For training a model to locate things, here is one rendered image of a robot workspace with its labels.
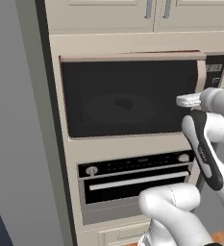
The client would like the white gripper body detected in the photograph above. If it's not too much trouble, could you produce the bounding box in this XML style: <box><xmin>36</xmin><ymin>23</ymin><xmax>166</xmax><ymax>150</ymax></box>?
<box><xmin>175</xmin><ymin>92</ymin><xmax>203</xmax><ymax>109</ymax></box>

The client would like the beige built-in microwave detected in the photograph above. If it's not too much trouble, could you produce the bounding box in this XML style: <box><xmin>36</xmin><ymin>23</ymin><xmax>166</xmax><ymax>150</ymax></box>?
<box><xmin>59</xmin><ymin>49</ymin><xmax>224</xmax><ymax>141</ymax></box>

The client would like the round microwave turntable plate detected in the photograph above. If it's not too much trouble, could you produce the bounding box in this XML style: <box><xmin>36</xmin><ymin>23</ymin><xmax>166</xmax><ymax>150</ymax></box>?
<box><xmin>84</xmin><ymin>92</ymin><xmax>157</xmax><ymax>125</ymax></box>

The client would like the cream cupboard door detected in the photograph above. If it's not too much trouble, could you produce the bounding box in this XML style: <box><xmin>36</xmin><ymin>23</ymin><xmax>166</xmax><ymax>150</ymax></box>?
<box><xmin>153</xmin><ymin>0</ymin><xmax>224</xmax><ymax>33</ymax></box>
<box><xmin>43</xmin><ymin>0</ymin><xmax>156</xmax><ymax>34</ymax></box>

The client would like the dark glass microwave door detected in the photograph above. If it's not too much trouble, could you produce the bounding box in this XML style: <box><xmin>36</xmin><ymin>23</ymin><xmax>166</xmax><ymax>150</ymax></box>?
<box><xmin>59</xmin><ymin>51</ymin><xmax>208</xmax><ymax>141</ymax></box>

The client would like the oven door with glass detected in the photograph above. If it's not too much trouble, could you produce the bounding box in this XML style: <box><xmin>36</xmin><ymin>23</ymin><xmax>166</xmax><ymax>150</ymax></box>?
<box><xmin>78</xmin><ymin>163</ymin><xmax>198</xmax><ymax>226</ymax></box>

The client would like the silver oven knob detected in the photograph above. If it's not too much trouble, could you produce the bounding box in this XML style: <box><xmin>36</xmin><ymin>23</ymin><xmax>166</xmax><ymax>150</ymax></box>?
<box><xmin>177</xmin><ymin>153</ymin><xmax>191</xmax><ymax>163</ymax></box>
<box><xmin>85</xmin><ymin>165</ymin><xmax>99</xmax><ymax>178</ymax></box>

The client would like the black built-in oven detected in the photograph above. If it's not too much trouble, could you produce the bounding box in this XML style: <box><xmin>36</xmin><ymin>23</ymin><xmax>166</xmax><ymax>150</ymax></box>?
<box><xmin>77</xmin><ymin>149</ymin><xmax>201</xmax><ymax>226</ymax></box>

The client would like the tall cream cabinet housing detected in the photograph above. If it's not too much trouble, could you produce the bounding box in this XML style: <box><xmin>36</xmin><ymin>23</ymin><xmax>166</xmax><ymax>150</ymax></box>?
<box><xmin>14</xmin><ymin>0</ymin><xmax>224</xmax><ymax>246</ymax></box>

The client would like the cream drawer front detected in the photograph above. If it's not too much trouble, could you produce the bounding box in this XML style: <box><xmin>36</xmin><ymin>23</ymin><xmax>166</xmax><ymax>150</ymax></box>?
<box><xmin>96</xmin><ymin>220</ymin><xmax>152</xmax><ymax>246</ymax></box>

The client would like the silver cupboard handle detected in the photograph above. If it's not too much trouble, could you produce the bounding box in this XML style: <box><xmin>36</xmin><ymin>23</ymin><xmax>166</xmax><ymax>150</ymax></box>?
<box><xmin>162</xmin><ymin>0</ymin><xmax>172</xmax><ymax>20</ymax></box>
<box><xmin>144</xmin><ymin>0</ymin><xmax>154</xmax><ymax>20</ymax></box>

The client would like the silver oven door handle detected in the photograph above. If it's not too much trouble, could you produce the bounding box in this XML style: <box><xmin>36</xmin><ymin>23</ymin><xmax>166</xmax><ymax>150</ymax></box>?
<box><xmin>88</xmin><ymin>171</ymin><xmax>190</xmax><ymax>192</ymax></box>

